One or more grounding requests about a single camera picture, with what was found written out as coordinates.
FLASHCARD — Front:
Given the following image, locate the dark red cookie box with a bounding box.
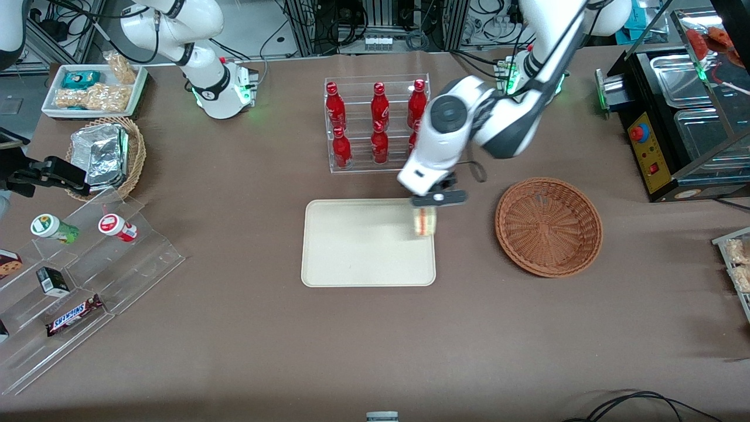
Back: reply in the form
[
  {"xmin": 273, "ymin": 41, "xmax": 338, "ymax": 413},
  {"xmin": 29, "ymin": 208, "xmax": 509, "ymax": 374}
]
[{"xmin": 0, "ymin": 249, "xmax": 23, "ymax": 280}]

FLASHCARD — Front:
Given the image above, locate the clear acrylic tiered display stand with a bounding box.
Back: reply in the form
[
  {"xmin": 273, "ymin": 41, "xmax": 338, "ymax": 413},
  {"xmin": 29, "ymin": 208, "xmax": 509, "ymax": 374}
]
[{"xmin": 0, "ymin": 188, "xmax": 186, "ymax": 397}]

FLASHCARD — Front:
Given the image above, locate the black floor cable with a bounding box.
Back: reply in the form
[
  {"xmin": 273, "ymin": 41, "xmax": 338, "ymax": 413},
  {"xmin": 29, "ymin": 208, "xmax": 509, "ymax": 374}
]
[{"xmin": 561, "ymin": 390, "xmax": 725, "ymax": 422}]

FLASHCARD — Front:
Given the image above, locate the small wicker basket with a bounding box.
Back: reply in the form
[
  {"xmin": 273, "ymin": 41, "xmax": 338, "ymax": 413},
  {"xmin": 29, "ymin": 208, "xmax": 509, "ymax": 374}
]
[{"xmin": 64, "ymin": 116, "xmax": 147, "ymax": 203}]

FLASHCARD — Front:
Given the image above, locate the teal snack packet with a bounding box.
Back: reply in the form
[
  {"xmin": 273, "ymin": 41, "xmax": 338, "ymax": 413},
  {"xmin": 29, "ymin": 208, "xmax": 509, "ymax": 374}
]
[{"xmin": 61, "ymin": 70, "xmax": 102, "ymax": 90}]

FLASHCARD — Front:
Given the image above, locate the red yogurt cup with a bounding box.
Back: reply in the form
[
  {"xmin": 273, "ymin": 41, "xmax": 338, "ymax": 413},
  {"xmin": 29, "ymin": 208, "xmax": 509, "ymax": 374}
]
[{"xmin": 97, "ymin": 213, "xmax": 139, "ymax": 243}]

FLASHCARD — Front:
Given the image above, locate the clear acrylic bottle rack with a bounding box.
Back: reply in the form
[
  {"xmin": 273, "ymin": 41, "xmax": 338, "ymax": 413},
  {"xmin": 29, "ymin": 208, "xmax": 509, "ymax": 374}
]
[{"xmin": 324, "ymin": 73, "xmax": 431, "ymax": 175}]

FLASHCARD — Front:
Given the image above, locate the cream rectangular plastic tray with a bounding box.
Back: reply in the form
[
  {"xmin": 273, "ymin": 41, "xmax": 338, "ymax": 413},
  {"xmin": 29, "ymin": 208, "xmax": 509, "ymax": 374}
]
[{"xmin": 301, "ymin": 199, "xmax": 437, "ymax": 288}]

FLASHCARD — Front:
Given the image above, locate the steel food pan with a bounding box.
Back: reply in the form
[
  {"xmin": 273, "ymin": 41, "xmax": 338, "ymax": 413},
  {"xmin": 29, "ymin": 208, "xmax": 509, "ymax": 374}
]
[
  {"xmin": 673, "ymin": 108, "xmax": 750, "ymax": 172},
  {"xmin": 649, "ymin": 55, "xmax": 726, "ymax": 110}
]

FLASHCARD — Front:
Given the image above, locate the green yogurt cup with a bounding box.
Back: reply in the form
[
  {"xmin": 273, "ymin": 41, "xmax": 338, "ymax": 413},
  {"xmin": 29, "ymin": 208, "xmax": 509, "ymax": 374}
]
[{"xmin": 30, "ymin": 213, "xmax": 80, "ymax": 245}]

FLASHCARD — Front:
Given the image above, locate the black food warmer cabinet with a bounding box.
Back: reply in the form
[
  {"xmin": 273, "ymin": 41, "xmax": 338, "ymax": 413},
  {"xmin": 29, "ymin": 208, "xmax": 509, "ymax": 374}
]
[{"xmin": 594, "ymin": 7, "xmax": 750, "ymax": 203}]

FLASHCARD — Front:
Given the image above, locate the white tray with puffed snacks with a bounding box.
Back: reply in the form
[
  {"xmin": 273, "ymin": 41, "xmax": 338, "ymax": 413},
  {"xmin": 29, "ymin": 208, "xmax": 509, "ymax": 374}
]
[{"xmin": 711, "ymin": 227, "xmax": 750, "ymax": 324}]

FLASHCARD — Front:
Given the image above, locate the sandwich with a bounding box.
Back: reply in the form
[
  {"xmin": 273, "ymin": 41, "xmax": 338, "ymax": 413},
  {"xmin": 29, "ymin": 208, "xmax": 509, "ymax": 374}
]
[{"xmin": 412, "ymin": 206, "xmax": 438, "ymax": 239}]

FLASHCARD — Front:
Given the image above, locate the large brown wicker basket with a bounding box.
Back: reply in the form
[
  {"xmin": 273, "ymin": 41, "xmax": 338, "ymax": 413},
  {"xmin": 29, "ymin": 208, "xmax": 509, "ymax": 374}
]
[{"xmin": 495, "ymin": 177, "xmax": 604, "ymax": 278}]

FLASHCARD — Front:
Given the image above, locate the white rectangular snack tray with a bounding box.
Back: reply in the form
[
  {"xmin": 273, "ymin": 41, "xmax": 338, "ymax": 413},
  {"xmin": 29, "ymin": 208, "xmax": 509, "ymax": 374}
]
[{"xmin": 41, "ymin": 63, "xmax": 149, "ymax": 120}]

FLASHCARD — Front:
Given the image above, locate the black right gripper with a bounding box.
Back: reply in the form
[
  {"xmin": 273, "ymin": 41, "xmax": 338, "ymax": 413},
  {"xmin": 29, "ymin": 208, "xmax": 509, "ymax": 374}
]
[{"xmin": 0, "ymin": 148, "xmax": 92, "ymax": 198}]

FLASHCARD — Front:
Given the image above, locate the aluminium equipment rack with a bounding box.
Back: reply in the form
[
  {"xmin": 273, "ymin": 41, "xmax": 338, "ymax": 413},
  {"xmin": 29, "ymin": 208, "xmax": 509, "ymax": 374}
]
[{"xmin": 280, "ymin": 0, "xmax": 471, "ymax": 57}]

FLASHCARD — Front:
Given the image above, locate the aluminium foil container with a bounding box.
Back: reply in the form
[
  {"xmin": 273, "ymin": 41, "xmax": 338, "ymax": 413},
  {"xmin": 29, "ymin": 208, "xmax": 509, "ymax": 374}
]
[{"xmin": 70, "ymin": 123, "xmax": 130, "ymax": 190}]

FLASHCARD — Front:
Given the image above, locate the Snickers chocolate bar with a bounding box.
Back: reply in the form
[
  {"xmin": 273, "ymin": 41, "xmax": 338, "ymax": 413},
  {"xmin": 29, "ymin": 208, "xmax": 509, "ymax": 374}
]
[{"xmin": 46, "ymin": 294, "xmax": 105, "ymax": 338}]

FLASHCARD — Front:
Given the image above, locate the orange fried food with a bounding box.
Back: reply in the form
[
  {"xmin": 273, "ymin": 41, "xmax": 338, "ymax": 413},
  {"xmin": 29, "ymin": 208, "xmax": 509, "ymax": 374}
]
[{"xmin": 684, "ymin": 26, "xmax": 737, "ymax": 59}]

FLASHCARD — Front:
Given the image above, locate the small black box with barcode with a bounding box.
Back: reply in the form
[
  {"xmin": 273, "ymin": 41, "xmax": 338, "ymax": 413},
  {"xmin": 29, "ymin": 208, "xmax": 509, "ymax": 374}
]
[{"xmin": 36, "ymin": 266, "xmax": 71, "ymax": 297}]

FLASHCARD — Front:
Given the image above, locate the clear bag of peanut snacks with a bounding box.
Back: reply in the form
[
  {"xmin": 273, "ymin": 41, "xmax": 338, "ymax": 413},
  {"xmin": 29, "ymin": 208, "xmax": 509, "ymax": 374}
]
[{"xmin": 104, "ymin": 51, "xmax": 137, "ymax": 85}]

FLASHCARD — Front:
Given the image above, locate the large clear bag of snacks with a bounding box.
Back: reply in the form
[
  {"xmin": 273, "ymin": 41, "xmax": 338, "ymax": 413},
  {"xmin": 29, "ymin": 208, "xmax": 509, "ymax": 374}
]
[{"xmin": 54, "ymin": 83, "xmax": 131, "ymax": 113}]

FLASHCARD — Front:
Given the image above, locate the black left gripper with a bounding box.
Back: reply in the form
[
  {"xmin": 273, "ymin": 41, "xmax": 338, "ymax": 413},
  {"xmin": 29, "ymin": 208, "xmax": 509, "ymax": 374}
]
[{"xmin": 411, "ymin": 173, "xmax": 469, "ymax": 208}]

